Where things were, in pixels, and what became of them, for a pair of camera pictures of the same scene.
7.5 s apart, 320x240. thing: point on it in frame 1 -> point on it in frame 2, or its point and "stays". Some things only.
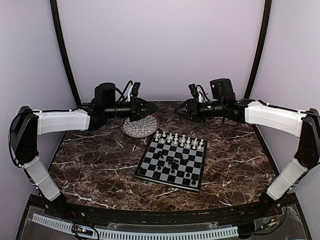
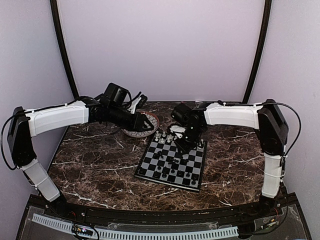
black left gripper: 136,105 -> 139,122
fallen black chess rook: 160,153 stays
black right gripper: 192,106 -> 184,147
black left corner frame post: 56,19 stays
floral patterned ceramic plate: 141,127 stays
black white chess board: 174,160 stays
